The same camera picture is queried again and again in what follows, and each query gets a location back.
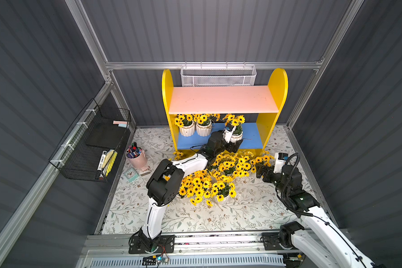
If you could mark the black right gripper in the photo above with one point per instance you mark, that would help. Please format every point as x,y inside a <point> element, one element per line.
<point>264,172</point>

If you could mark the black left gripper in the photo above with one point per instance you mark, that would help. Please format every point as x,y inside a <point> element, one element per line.
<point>233,145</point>

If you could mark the sunflower pot back row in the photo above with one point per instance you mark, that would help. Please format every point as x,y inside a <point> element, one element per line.
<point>186,124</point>
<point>236,123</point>
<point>204,123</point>

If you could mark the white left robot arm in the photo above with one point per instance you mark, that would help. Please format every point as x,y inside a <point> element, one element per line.
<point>165,182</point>

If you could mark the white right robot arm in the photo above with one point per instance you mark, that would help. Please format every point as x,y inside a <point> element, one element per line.
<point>315,221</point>

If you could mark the yellow wooden shelf unit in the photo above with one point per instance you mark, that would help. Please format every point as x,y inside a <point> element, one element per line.
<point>267,102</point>

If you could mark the pink metal marker bucket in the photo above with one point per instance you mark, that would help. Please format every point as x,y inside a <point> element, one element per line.
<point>136,156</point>

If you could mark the mint green alarm clock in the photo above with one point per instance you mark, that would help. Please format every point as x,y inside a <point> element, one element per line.
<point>131,175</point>

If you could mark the pink and blue sticky notes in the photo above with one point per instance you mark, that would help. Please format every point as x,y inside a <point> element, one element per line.
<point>122,124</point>

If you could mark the yellow book in basket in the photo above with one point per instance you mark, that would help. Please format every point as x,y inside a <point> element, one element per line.
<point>110,159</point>

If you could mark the white marker in basket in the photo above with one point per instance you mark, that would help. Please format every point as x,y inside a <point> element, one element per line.
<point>102,161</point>

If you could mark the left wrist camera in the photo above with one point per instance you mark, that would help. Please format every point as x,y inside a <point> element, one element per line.
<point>228,132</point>

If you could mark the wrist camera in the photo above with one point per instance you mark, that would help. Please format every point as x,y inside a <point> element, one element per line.
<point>280,160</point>
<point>228,132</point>

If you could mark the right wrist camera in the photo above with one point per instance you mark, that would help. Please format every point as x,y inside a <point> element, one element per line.
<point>280,160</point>

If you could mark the white wire wall basket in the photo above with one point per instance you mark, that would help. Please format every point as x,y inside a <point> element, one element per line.
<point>218,77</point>

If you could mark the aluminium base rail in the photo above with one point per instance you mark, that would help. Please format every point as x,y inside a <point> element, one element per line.
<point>206,249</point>

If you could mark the black wire wall basket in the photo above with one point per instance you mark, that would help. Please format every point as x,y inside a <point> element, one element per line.
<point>78,156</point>

